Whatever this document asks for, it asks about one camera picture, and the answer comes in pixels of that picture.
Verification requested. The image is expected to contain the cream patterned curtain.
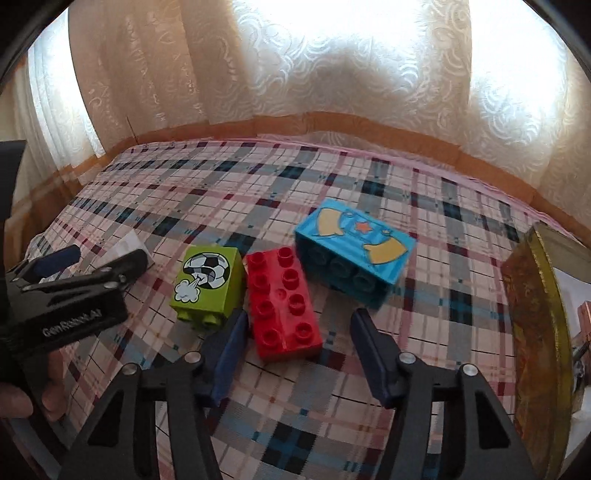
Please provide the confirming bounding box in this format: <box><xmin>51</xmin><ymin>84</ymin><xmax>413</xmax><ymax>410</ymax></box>
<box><xmin>0</xmin><ymin>0</ymin><xmax>591</xmax><ymax>232</ymax></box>

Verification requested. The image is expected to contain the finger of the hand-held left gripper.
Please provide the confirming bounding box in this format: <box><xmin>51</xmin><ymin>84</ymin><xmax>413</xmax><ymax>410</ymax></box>
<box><xmin>7</xmin><ymin>244</ymin><xmax>83</xmax><ymax>289</ymax></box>
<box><xmin>25</xmin><ymin>248</ymin><xmax>154</xmax><ymax>296</ymax></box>

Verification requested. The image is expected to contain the green football toy brick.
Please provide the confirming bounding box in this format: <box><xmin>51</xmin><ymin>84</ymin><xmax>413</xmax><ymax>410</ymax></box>
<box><xmin>172</xmin><ymin>244</ymin><xmax>245</xmax><ymax>330</ymax></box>

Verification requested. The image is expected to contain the person's left hand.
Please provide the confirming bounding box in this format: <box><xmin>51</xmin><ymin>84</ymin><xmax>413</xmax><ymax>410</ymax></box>
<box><xmin>0</xmin><ymin>344</ymin><xmax>68</xmax><ymax>423</ymax></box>

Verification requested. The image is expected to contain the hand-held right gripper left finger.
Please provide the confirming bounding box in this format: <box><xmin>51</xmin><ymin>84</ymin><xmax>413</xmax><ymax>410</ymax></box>
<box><xmin>58</xmin><ymin>308</ymin><xmax>252</xmax><ymax>480</ymax></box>

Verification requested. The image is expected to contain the white toy piece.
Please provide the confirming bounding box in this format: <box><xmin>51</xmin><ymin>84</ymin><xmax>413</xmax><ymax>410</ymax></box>
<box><xmin>95</xmin><ymin>231</ymin><xmax>154</xmax><ymax>278</ymax></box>

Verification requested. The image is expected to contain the pink bed sheet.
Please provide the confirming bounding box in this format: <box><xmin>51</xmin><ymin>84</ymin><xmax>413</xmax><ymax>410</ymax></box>
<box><xmin>259</xmin><ymin>131</ymin><xmax>555</xmax><ymax>217</ymax></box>

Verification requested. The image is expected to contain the blue printed toy brick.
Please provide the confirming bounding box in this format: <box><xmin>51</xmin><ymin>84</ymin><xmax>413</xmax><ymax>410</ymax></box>
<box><xmin>294</xmin><ymin>198</ymin><xmax>417</xmax><ymax>310</ymax></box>

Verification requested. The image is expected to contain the red toy brick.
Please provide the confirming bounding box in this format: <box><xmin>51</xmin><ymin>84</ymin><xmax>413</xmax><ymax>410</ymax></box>
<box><xmin>242</xmin><ymin>247</ymin><xmax>324</xmax><ymax>361</ymax></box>

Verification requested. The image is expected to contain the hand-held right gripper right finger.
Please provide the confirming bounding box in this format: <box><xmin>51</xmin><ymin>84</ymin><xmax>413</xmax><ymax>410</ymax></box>
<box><xmin>348</xmin><ymin>309</ymin><xmax>532</xmax><ymax>480</ymax></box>

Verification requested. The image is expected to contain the gold metal tin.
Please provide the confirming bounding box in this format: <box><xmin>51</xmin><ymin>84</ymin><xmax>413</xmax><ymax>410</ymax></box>
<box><xmin>501</xmin><ymin>224</ymin><xmax>591</xmax><ymax>480</ymax></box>

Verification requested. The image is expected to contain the plaid blanket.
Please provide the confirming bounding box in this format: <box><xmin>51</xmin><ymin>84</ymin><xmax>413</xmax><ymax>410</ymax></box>
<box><xmin>0</xmin><ymin>138</ymin><xmax>591</xmax><ymax>480</ymax></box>

